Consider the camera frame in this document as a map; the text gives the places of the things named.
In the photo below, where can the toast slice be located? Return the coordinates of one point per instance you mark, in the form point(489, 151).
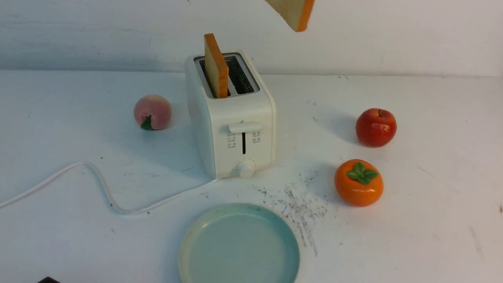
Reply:
point(296, 13)
point(216, 67)

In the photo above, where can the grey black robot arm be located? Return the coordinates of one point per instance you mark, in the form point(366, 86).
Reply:
point(48, 280)

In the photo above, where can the white two-slot toaster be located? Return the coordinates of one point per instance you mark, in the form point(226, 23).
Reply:
point(236, 135)

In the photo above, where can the light green plate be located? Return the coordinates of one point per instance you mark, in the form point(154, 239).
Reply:
point(239, 243)

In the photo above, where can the pink peach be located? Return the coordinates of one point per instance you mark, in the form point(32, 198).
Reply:
point(153, 112)

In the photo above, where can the orange persimmon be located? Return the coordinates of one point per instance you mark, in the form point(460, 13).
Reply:
point(358, 183)

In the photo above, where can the red apple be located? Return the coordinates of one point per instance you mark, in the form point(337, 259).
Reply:
point(376, 127)

